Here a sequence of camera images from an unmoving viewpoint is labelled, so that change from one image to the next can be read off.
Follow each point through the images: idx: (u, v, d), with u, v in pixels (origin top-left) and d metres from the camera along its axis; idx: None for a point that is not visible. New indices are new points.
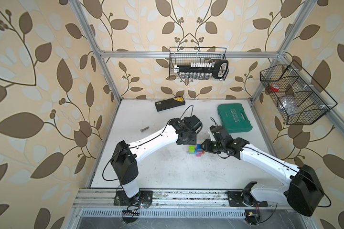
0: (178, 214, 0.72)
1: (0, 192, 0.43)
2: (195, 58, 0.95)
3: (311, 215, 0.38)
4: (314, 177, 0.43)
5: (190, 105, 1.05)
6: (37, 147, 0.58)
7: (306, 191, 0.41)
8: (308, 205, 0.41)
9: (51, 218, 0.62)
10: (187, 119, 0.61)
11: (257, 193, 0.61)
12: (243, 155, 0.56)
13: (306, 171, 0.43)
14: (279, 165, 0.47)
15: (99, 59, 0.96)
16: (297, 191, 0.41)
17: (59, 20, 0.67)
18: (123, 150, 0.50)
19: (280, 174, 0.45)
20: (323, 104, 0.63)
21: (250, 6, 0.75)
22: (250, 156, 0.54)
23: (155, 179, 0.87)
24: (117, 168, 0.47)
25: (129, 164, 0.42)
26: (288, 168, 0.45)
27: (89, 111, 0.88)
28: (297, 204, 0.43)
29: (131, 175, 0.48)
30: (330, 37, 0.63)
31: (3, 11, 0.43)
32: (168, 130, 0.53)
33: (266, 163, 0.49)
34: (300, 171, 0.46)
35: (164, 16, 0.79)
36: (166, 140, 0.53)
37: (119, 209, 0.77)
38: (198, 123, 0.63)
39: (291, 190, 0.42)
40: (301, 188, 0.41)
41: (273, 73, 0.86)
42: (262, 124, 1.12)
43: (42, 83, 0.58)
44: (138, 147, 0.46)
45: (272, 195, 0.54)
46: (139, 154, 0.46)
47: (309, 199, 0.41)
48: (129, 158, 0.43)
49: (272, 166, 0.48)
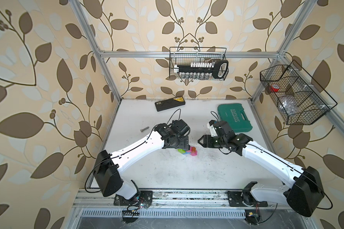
0: (178, 214, 0.72)
1: (0, 192, 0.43)
2: (195, 58, 0.95)
3: (310, 216, 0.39)
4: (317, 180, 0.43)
5: (178, 109, 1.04)
6: (37, 148, 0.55)
7: (309, 193, 0.41)
8: (310, 207, 0.41)
9: (51, 218, 0.62)
10: (174, 125, 0.60)
11: (257, 193, 0.61)
12: (246, 151, 0.54)
13: (310, 172, 0.42)
14: (283, 165, 0.46)
15: (99, 59, 0.96)
16: (300, 192, 0.40)
17: (59, 20, 0.67)
18: (105, 161, 0.47)
19: (283, 174, 0.45)
20: (323, 104, 0.63)
21: (250, 6, 0.75)
22: (252, 153, 0.52)
23: (155, 179, 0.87)
24: (99, 179, 0.44)
25: (110, 175, 0.40)
26: (292, 169, 0.44)
27: (89, 111, 0.88)
28: (297, 204, 0.43)
29: (114, 187, 0.46)
30: (330, 37, 0.63)
31: (3, 11, 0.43)
32: (154, 136, 0.51)
33: (269, 163, 0.48)
34: (304, 172, 0.45)
35: (164, 16, 0.79)
36: (152, 148, 0.52)
37: (119, 209, 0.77)
38: (185, 128, 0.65)
39: (294, 191, 0.41)
40: (305, 191, 0.40)
41: (273, 73, 0.86)
42: (262, 124, 1.12)
43: (42, 83, 0.58)
44: (121, 157, 0.44)
45: (272, 195, 0.53)
46: (122, 164, 0.44)
47: (311, 202, 0.42)
48: (111, 169, 0.41)
49: (275, 166, 0.47)
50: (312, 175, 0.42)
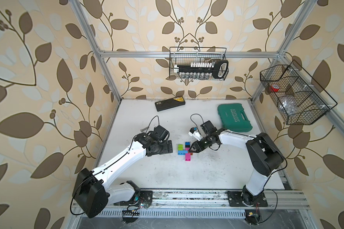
0: (178, 214, 0.72)
1: (0, 192, 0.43)
2: (195, 58, 0.95)
3: (267, 171, 0.48)
4: (268, 141, 0.52)
5: (156, 116, 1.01)
6: (37, 147, 0.58)
7: (260, 150, 0.50)
8: (264, 163, 0.49)
9: (51, 218, 0.62)
10: (153, 132, 0.62)
11: (251, 187, 0.63)
12: (220, 136, 0.68)
13: (263, 136, 0.53)
14: (241, 136, 0.58)
15: (99, 59, 0.96)
16: (253, 152, 0.50)
17: (58, 20, 0.67)
18: (87, 179, 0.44)
19: (242, 143, 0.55)
20: (323, 104, 0.63)
21: (250, 5, 0.75)
22: (224, 135, 0.66)
23: (155, 180, 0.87)
24: (82, 200, 0.42)
25: (94, 192, 0.38)
26: (248, 136, 0.56)
27: (89, 110, 0.88)
28: (259, 166, 0.50)
29: (100, 204, 0.43)
30: (330, 37, 0.63)
31: (3, 11, 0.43)
32: (135, 146, 0.52)
33: (233, 137, 0.61)
34: (257, 137, 0.55)
35: (164, 16, 0.79)
36: (134, 158, 0.52)
37: (119, 209, 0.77)
38: (164, 132, 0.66)
39: (252, 154, 0.51)
40: (254, 147, 0.50)
41: (273, 73, 0.86)
42: (262, 124, 1.12)
43: (42, 82, 0.58)
44: (104, 171, 0.43)
45: (261, 180, 0.56)
46: (105, 178, 0.42)
47: (264, 159, 0.50)
48: (94, 185, 0.40)
49: (236, 138, 0.59)
50: (264, 138, 0.52)
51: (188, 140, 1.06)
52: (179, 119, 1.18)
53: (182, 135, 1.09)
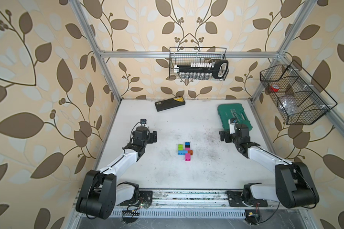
0: (178, 214, 0.72)
1: (0, 192, 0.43)
2: (196, 58, 0.95)
3: (291, 204, 0.42)
4: (305, 175, 0.44)
5: (139, 121, 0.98)
6: (37, 148, 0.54)
7: (290, 179, 0.44)
8: (291, 194, 0.43)
9: (51, 218, 0.62)
10: (134, 138, 0.68)
11: (256, 191, 0.62)
12: (250, 151, 0.63)
13: (299, 166, 0.45)
14: (273, 158, 0.52)
15: (99, 59, 0.96)
16: (281, 176, 0.44)
17: (58, 20, 0.67)
18: (95, 180, 0.45)
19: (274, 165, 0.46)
20: (323, 104, 0.63)
21: (250, 6, 0.75)
22: (254, 151, 0.61)
23: (155, 179, 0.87)
24: (91, 204, 0.41)
25: (111, 182, 0.43)
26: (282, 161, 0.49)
27: (89, 111, 0.88)
28: (284, 194, 0.44)
29: (111, 202, 0.44)
30: (330, 37, 0.63)
31: (3, 11, 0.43)
32: (128, 150, 0.61)
33: (263, 156, 0.55)
34: (293, 165, 0.47)
35: (164, 16, 0.79)
36: (131, 159, 0.60)
37: (119, 209, 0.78)
38: (144, 132, 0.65)
39: (278, 177, 0.45)
40: (284, 174, 0.44)
41: (273, 73, 0.86)
42: (262, 125, 1.12)
43: (42, 82, 0.58)
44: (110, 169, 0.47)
45: (272, 196, 0.52)
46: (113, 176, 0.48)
47: (292, 188, 0.43)
48: (107, 177, 0.43)
49: (267, 159, 0.53)
50: (300, 169, 0.45)
51: (189, 140, 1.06)
52: (179, 119, 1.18)
53: (182, 135, 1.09)
